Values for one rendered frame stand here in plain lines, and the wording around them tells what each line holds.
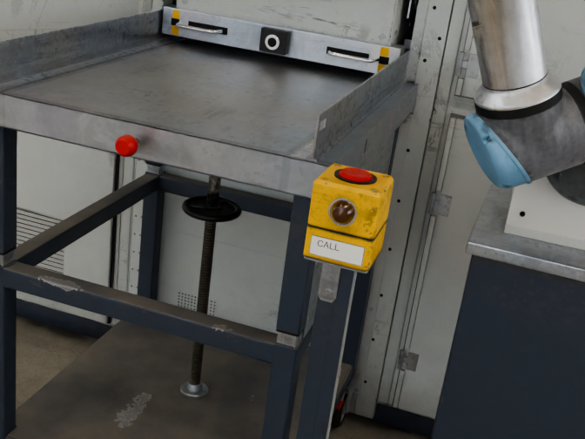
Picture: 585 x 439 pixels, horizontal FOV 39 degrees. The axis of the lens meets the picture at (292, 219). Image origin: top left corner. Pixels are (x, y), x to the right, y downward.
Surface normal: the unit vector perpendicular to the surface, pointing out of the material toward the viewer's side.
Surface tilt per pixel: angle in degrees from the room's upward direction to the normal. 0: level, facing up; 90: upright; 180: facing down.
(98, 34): 90
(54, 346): 0
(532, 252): 0
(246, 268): 90
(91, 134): 90
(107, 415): 0
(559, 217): 45
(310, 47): 90
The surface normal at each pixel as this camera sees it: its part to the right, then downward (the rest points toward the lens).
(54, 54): 0.94, 0.22
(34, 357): 0.12, -0.92
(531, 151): 0.14, 0.39
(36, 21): 0.66, 0.35
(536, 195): -0.11, -0.43
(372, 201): -0.31, 0.32
